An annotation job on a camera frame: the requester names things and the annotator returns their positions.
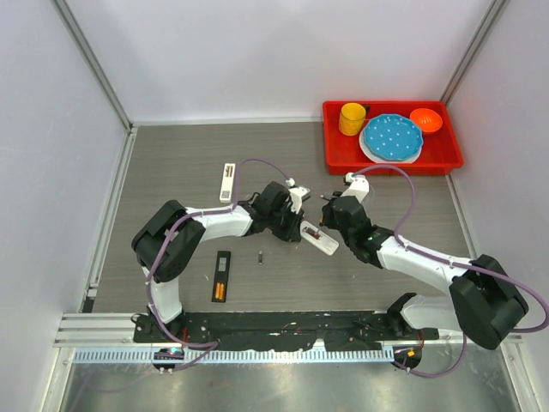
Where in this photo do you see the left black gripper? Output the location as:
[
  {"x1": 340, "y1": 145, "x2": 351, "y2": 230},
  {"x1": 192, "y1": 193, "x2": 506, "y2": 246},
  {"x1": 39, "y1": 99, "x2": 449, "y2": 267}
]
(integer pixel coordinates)
[{"x1": 268, "y1": 203, "x2": 304, "y2": 243}]

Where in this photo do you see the red plastic bin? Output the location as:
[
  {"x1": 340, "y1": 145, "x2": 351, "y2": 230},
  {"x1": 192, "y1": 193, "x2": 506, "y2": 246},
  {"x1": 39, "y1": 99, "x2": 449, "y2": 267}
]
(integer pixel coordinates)
[{"x1": 323, "y1": 100, "x2": 463, "y2": 176}]

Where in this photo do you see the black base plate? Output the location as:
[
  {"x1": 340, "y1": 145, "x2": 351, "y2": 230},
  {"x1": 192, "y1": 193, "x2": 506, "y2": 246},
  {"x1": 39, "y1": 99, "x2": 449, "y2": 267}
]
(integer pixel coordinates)
[{"x1": 130, "y1": 311, "x2": 439, "y2": 352}]

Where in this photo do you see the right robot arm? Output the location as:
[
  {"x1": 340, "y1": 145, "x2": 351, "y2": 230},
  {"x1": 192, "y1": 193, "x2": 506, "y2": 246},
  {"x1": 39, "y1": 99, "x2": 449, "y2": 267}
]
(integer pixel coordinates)
[{"x1": 320, "y1": 193, "x2": 529, "y2": 350}]

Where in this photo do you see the white plate under blue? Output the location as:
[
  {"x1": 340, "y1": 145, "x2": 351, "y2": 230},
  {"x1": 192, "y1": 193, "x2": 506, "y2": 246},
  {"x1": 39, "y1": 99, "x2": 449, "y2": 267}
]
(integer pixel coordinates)
[{"x1": 359, "y1": 129, "x2": 423, "y2": 164}]

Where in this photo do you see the blue dotted plate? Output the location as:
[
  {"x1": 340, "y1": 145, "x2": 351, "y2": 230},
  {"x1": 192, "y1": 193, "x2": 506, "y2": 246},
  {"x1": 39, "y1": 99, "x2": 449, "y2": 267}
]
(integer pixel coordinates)
[{"x1": 359, "y1": 113, "x2": 424, "y2": 164}]

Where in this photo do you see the orange bowl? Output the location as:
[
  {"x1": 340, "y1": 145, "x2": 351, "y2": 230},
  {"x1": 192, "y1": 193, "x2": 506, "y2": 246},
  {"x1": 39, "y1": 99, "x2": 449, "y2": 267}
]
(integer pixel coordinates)
[{"x1": 409, "y1": 108, "x2": 443, "y2": 134}]

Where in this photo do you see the orange battery pair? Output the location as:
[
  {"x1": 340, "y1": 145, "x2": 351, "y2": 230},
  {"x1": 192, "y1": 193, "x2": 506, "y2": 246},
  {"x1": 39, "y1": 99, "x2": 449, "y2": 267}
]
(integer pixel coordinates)
[{"x1": 214, "y1": 282, "x2": 225, "y2": 300}]

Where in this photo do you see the black remote control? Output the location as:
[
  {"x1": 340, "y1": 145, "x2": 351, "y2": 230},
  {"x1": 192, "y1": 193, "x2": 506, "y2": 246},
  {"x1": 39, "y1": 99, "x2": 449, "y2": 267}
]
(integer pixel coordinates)
[{"x1": 211, "y1": 251, "x2": 232, "y2": 303}]

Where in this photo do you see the yellow cup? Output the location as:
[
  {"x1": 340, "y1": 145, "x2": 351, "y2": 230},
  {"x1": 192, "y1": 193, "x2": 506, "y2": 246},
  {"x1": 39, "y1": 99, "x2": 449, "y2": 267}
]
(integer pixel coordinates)
[{"x1": 338, "y1": 102, "x2": 369, "y2": 136}]

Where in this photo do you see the slim white remote control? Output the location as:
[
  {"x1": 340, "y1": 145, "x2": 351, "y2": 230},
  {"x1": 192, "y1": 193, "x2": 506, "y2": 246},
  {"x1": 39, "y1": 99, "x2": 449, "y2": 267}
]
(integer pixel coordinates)
[{"x1": 219, "y1": 163, "x2": 236, "y2": 203}]

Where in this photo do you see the clear plastic cup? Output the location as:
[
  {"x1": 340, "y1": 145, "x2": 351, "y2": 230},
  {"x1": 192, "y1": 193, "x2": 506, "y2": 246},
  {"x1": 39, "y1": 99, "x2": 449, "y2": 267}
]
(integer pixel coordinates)
[{"x1": 364, "y1": 183, "x2": 376, "y2": 204}]

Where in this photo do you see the wide white remote control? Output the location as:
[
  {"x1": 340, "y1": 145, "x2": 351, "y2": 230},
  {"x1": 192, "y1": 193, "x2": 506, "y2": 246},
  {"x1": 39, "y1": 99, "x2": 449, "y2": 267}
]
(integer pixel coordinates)
[{"x1": 300, "y1": 221, "x2": 339, "y2": 256}]

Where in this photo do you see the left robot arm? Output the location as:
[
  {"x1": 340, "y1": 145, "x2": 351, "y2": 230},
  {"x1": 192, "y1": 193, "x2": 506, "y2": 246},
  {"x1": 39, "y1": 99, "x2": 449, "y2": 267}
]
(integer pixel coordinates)
[{"x1": 131, "y1": 181, "x2": 310, "y2": 342}]

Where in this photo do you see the perforated metal rail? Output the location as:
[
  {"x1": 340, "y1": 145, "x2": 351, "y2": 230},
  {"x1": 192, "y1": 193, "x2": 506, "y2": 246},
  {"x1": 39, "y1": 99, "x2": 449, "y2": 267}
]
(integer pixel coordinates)
[{"x1": 73, "y1": 345, "x2": 395, "y2": 365}]

